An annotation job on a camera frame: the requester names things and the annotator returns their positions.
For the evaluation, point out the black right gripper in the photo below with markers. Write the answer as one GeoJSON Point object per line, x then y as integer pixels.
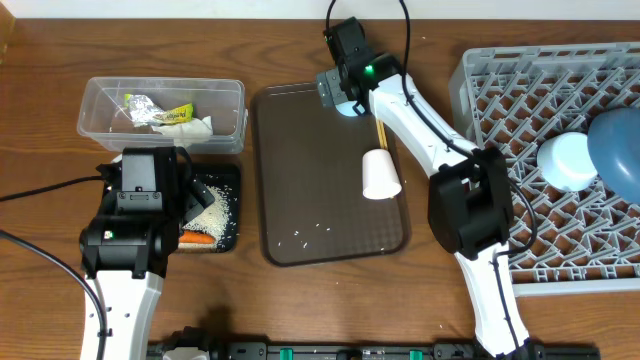
{"type": "Point", "coordinates": [330, 82]}

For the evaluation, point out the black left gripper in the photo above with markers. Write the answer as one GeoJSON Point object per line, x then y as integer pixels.
{"type": "Point", "coordinates": [194, 192]}

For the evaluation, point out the light blue cup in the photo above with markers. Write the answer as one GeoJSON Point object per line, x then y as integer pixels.
{"type": "Point", "coordinates": [352, 109]}

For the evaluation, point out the white napkin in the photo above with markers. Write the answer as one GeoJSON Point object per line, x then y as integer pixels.
{"type": "Point", "coordinates": [186, 134]}

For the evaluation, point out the orange carrot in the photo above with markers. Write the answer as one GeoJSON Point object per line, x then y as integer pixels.
{"type": "Point", "coordinates": [196, 238]}

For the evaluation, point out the foil snack wrapper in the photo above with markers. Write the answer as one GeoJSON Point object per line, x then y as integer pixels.
{"type": "Point", "coordinates": [142, 110]}

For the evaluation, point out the pink cup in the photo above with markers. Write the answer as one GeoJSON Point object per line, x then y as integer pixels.
{"type": "Point", "coordinates": [379, 177]}

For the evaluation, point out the light blue small bowl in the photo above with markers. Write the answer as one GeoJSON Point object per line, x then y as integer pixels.
{"type": "Point", "coordinates": [565, 163]}

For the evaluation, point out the dark blue bowl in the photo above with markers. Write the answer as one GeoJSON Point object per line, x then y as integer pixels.
{"type": "Point", "coordinates": [613, 145]}

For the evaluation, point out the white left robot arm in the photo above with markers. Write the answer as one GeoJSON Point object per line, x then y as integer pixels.
{"type": "Point", "coordinates": [125, 260]}

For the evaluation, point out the grey dishwasher rack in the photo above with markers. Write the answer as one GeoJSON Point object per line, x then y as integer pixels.
{"type": "Point", "coordinates": [514, 99]}

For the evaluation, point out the spilled rice grains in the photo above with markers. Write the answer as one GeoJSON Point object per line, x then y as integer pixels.
{"type": "Point", "coordinates": [215, 215]}

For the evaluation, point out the yellow green wrapper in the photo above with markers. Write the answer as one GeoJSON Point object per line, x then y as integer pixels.
{"type": "Point", "coordinates": [178, 115]}

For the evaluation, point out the clear plastic bin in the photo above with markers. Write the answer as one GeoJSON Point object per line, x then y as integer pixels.
{"type": "Point", "coordinates": [202, 115]}

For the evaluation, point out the brown serving tray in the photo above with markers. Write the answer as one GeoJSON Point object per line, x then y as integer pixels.
{"type": "Point", "coordinates": [309, 182]}

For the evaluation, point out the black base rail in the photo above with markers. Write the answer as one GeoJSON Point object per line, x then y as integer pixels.
{"type": "Point", "coordinates": [194, 343]}

